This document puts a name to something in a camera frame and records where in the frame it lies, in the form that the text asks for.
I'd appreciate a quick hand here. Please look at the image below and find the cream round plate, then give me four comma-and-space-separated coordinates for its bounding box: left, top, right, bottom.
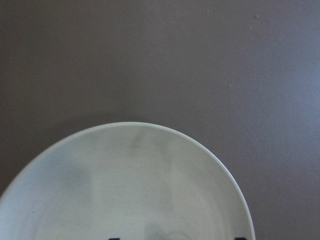
0, 122, 256, 240

